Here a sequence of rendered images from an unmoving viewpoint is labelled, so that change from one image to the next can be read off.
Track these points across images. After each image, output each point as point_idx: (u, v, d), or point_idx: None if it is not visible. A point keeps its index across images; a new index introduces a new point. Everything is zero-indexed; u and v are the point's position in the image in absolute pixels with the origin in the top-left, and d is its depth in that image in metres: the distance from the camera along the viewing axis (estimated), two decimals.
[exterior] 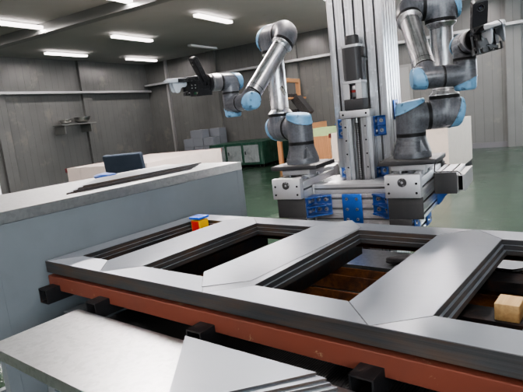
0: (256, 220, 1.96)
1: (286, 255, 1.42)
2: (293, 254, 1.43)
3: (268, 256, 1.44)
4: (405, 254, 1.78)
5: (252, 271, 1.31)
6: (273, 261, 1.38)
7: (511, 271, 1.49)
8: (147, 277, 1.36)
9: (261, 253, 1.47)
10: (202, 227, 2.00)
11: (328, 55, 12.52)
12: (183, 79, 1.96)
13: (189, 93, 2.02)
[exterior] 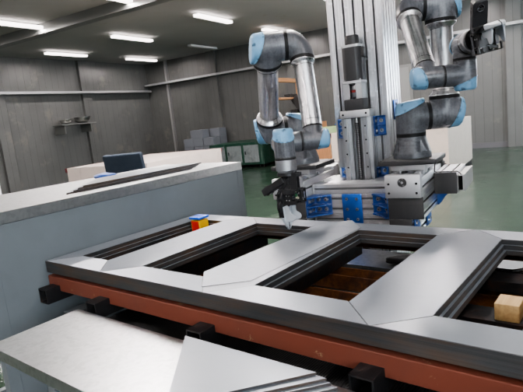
0: (256, 220, 1.96)
1: (286, 255, 1.42)
2: (293, 254, 1.43)
3: (268, 256, 1.44)
4: (405, 254, 1.78)
5: (252, 271, 1.31)
6: (273, 261, 1.38)
7: (511, 271, 1.49)
8: (147, 277, 1.36)
9: (261, 253, 1.47)
10: (202, 227, 2.00)
11: (328, 55, 12.52)
12: (279, 213, 1.74)
13: (296, 201, 1.72)
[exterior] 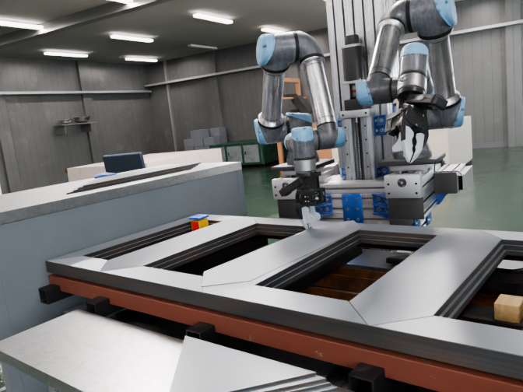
0: (256, 220, 1.96)
1: (286, 255, 1.42)
2: (293, 254, 1.42)
3: (268, 256, 1.44)
4: (405, 254, 1.78)
5: (252, 271, 1.31)
6: (273, 261, 1.38)
7: (511, 271, 1.49)
8: (147, 277, 1.36)
9: (262, 253, 1.47)
10: (202, 227, 2.00)
11: (328, 55, 12.52)
12: (298, 214, 1.69)
13: (316, 202, 1.67)
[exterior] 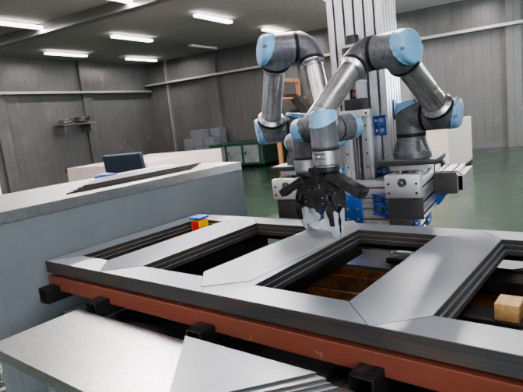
0: (256, 220, 1.96)
1: (286, 255, 1.42)
2: (293, 254, 1.42)
3: (268, 256, 1.44)
4: (405, 254, 1.78)
5: (252, 271, 1.31)
6: (273, 261, 1.38)
7: (511, 271, 1.49)
8: (147, 277, 1.36)
9: (262, 253, 1.47)
10: (202, 227, 2.00)
11: (328, 55, 12.52)
12: (298, 214, 1.69)
13: None
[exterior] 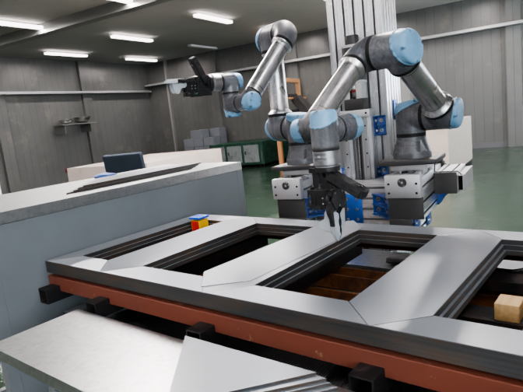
0: (256, 220, 1.96)
1: (286, 255, 1.42)
2: (293, 254, 1.42)
3: (268, 256, 1.44)
4: (405, 254, 1.78)
5: (252, 271, 1.31)
6: (273, 261, 1.38)
7: (511, 271, 1.49)
8: (147, 277, 1.36)
9: (262, 253, 1.47)
10: (202, 227, 2.00)
11: (328, 55, 12.52)
12: (183, 80, 1.96)
13: (189, 94, 2.02)
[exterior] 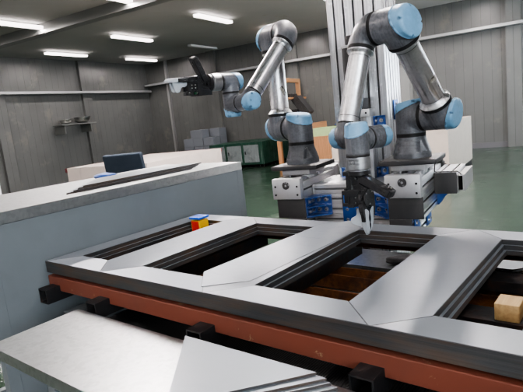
0: (256, 220, 1.96)
1: (286, 255, 1.42)
2: (293, 254, 1.42)
3: (268, 256, 1.44)
4: (405, 254, 1.78)
5: (252, 271, 1.31)
6: (273, 261, 1.38)
7: (511, 271, 1.49)
8: (147, 277, 1.36)
9: (262, 253, 1.47)
10: (202, 227, 2.00)
11: (328, 55, 12.52)
12: (183, 79, 1.96)
13: (189, 93, 2.02)
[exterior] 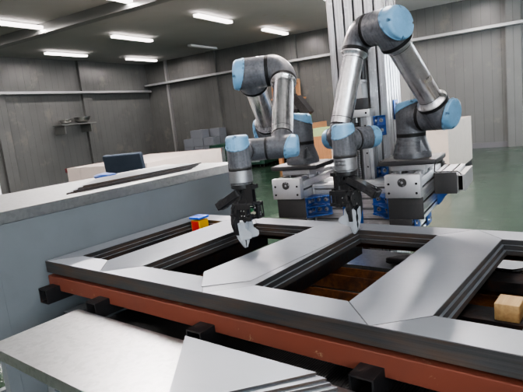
0: (256, 220, 1.96)
1: (286, 255, 1.42)
2: (293, 254, 1.42)
3: (268, 256, 1.44)
4: (405, 254, 1.78)
5: (252, 271, 1.31)
6: (273, 261, 1.38)
7: (511, 271, 1.49)
8: (147, 277, 1.36)
9: (262, 253, 1.47)
10: (202, 227, 2.00)
11: (328, 55, 12.52)
12: (234, 229, 1.54)
13: (253, 217, 1.52)
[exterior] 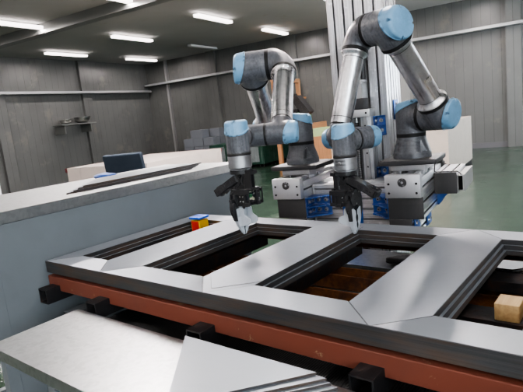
0: None
1: (292, 255, 1.42)
2: (299, 254, 1.42)
3: (273, 256, 1.43)
4: (405, 254, 1.78)
5: (261, 272, 1.29)
6: (280, 261, 1.37)
7: (511, 271, 1.49)
8: (147, 277, 1.36)
9: (267, 254, 1.46)
10: (202, 227, 2.00)
11: (328, 55, 12.52)
12: (233, 215, 1.53)
13: (252, 202, 1.51)
